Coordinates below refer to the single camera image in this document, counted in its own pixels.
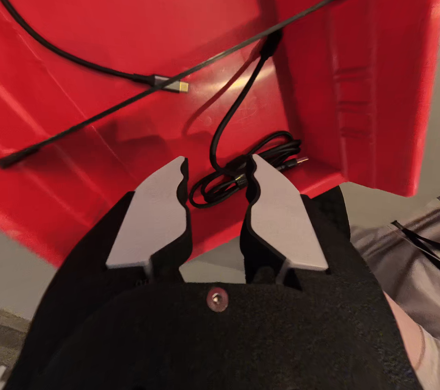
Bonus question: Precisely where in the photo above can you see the red plastic bin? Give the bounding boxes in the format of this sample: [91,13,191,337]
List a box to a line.
[0,0,440,268]

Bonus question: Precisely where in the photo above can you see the short black USB cable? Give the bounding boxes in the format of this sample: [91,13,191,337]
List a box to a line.
[188,30,310,210]

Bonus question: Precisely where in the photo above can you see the thick black usb-c cable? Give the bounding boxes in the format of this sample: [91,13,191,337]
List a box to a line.
[0,0,190,95]

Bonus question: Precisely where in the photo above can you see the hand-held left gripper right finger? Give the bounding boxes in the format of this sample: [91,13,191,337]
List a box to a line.
[240,154,329,282]

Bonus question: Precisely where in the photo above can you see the black lanyard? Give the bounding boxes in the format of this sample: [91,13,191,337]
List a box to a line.
[392,220,440,260]

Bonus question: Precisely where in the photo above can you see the person's left forearm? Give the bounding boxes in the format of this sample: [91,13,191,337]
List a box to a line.
[384,292,428,377]

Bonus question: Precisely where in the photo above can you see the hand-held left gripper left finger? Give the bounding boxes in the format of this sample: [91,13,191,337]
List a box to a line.
[106,155,193,280]

